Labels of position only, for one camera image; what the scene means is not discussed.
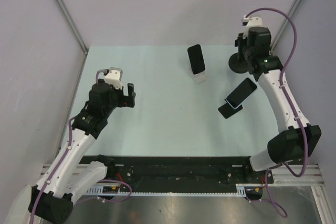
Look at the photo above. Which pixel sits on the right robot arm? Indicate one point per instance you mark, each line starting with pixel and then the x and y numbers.
pixel 297 137

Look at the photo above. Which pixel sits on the white phone stand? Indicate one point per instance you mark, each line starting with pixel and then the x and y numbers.
pixel 199 77

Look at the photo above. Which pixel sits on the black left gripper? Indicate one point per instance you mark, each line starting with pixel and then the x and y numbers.
pixel 126 100

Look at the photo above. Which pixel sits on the black phone on white stand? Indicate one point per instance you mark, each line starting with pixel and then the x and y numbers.
pixel 196 59

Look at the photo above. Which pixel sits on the black round-base phone stand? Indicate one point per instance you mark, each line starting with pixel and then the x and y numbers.
pixel 235 66

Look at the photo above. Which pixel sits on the aluminium frame post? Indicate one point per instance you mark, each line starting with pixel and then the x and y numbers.
pixel 61 5
pixel 291 13

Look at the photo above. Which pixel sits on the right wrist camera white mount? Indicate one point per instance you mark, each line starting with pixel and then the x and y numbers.
pixel 249 22

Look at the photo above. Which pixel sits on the right aluminium frame post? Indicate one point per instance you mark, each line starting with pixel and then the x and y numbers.
pixel 291 13

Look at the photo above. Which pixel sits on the left aluminium frame post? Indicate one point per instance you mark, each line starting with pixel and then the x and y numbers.
pixel 61 5

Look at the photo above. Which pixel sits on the blue-edged phone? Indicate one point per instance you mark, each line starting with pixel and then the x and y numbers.
pixel 245 89

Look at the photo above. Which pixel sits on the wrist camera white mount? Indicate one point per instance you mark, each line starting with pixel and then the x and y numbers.
pixel 113 77
pixel 249 22

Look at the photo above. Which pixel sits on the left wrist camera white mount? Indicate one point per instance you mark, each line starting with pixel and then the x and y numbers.
pixel 113 77

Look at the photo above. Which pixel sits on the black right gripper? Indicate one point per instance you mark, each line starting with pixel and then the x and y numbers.
pixel 242 40

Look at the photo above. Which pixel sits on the white slotted cable duct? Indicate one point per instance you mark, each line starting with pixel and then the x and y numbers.
pixel 238 191

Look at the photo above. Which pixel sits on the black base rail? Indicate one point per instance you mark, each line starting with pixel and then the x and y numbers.
pixel 182 174

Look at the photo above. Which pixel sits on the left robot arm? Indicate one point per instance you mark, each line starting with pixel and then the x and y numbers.
pixel 57 191

